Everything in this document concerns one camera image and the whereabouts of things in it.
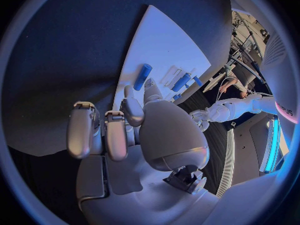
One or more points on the thick blue cylinder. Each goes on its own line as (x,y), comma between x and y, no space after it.
(181,82)

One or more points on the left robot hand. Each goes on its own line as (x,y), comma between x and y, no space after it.
(201,118)

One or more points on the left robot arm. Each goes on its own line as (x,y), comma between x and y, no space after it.
(234,106)

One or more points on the glowing light bar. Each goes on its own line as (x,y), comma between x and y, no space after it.
(273,144)

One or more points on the white task board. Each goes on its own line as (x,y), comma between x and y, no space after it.
(164,41)

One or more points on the small blue plug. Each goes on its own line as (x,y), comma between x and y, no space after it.
(186,86)

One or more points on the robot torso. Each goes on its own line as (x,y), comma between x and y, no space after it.
(281,69)

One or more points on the person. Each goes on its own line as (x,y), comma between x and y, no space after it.
(234,82)

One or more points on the medium blue cylinder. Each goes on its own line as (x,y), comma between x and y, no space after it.
(143,76)

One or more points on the thin blue cylinder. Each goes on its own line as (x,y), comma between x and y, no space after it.
(198,81)

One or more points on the blue peg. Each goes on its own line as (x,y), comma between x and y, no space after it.
(177,97)

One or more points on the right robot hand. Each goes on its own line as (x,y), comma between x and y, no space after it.
(168,131)

